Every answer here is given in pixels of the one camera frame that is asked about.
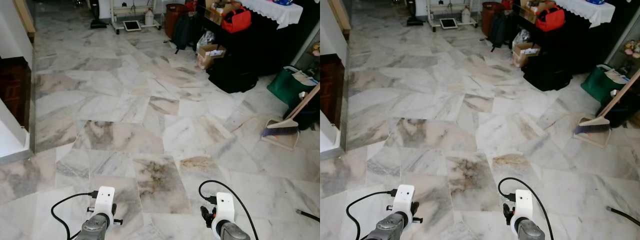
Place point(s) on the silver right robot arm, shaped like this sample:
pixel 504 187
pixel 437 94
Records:
pixel 234 233
pixel 531 232

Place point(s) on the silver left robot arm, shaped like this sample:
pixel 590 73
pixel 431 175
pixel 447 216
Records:
pixel 94 229
pixel 386 229

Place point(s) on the beige dustpan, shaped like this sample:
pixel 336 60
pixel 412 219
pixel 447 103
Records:
pixel 595 138
pixel 284 141

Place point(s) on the beige broom with purple bristles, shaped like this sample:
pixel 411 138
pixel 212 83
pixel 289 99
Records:
pixel 287 123
pixel 597 122

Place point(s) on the small black bag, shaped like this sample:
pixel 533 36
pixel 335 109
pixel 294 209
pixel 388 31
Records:
pixel 306 114
pixel 625 110

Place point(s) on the large black suitcase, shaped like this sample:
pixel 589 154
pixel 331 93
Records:
pixel 546 71
pixel 232 72

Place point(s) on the dark wooden cabinet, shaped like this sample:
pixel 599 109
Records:
pixel 15 90
pixel 331 87

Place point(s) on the green tote bag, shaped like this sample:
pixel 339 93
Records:
pixel 285 86
pixel 597 84

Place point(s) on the open cardboard box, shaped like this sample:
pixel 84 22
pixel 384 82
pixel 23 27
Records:
pixel 209 55
pixel 524 54

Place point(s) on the clear plastic bag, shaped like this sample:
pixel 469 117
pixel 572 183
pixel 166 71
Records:
pixel 206 40
pixel 522 38

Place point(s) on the black backpack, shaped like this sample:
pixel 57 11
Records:
pixel 499 31
pixel 184 32

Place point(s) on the white bathroom scale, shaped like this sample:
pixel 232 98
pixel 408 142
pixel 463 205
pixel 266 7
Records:
pixel 132 25
pixel 448 23

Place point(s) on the artificial flowers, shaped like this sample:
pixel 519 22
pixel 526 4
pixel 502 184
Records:
pixel 316 49
pixel 632 49

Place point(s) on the black vacuum cleaner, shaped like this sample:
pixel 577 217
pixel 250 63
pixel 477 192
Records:
pixel 97 20
pixel 414 19

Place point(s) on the white plastic jug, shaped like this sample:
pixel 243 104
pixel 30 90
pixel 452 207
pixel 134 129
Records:
pixel 149 18
pixel 466 16

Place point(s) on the white metal rack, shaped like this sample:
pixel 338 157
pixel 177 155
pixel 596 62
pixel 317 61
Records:
pixel 433 12
pixel 116 14

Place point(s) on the red handbag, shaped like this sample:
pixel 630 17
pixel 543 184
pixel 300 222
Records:
pixel 551 20
pixel 237 21

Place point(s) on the brown waste bin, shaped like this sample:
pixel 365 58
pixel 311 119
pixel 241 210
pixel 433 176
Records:
pixel 173 17
pixel 490 16

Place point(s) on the brown carton with items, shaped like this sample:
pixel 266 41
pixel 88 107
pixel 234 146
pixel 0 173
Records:
pixel 216 12
pixel 531 11

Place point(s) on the light wooden board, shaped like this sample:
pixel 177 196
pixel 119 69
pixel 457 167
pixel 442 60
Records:
pixel 341 16
pixel 25 17

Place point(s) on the white lace tablecloth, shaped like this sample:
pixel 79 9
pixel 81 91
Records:
pixel 587 12
pixel 275 12

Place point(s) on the blue patterned item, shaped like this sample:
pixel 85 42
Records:
pixel 283 2
pixel 596 2

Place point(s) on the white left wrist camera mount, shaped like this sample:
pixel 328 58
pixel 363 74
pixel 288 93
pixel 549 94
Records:
pixel 104 200
pixel 403 199

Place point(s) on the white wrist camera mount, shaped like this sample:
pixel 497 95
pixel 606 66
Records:
pixel 104 200
pixel 523 205
pixel 403 199
pixel 224 207

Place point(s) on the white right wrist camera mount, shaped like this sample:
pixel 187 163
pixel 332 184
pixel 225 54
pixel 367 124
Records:
pixel 224 207
pixel 523 205

